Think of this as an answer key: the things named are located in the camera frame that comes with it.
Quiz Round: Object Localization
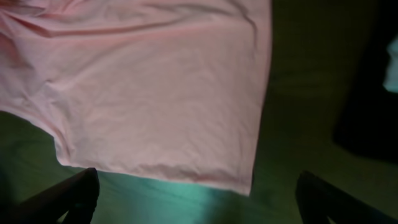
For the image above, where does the white crumpled cloth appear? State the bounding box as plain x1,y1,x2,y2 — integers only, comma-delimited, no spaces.
383,36,398,93

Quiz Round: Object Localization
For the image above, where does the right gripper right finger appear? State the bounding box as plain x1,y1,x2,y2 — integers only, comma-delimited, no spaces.
295,171,397,224

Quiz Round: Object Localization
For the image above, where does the pink printed t-shirt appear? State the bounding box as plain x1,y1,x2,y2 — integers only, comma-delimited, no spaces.
1,0,272,195

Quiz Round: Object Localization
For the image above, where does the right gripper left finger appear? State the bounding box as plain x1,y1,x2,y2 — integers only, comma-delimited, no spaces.
1,168,100,224

